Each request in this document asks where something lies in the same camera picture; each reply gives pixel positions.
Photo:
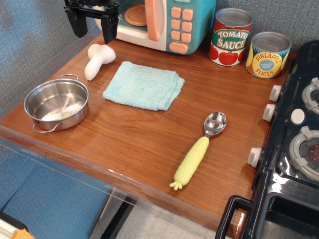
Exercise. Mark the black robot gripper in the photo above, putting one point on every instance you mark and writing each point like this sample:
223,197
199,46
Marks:
105,10

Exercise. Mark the white plush mushroom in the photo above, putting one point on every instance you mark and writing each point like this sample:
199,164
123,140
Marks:
98,54

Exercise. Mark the teal toy microwave oven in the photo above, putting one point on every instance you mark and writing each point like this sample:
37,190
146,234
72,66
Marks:
175,26

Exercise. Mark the small stainless steel pot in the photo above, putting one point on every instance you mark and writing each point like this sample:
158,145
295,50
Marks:
57,104

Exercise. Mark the light blue folded towel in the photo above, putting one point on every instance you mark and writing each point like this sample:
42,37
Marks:
144,87

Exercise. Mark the tomato sauce can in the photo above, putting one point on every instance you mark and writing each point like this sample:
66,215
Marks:
231,30

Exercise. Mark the pineapple slices can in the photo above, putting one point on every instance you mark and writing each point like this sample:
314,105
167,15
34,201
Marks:
267,55

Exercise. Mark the white stove knob rear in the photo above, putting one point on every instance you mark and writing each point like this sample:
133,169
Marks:
275,92

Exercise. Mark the white stove knob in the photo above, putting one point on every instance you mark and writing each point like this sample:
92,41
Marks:
254,156
268,112
275,92

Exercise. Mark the white stove knob middle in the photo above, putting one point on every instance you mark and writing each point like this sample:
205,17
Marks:
268,112

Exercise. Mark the white stove knob front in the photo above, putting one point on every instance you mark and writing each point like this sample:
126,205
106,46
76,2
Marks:
254,156

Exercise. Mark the black rimmed basket corner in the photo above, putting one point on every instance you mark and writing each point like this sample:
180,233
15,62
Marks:
11,228

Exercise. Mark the black toy stove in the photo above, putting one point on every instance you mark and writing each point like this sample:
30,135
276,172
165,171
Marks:
285,200

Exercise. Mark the green handled metal spoon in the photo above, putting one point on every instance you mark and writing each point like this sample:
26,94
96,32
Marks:
214,124

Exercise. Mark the black stove oven handle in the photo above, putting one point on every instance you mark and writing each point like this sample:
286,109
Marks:
234,202

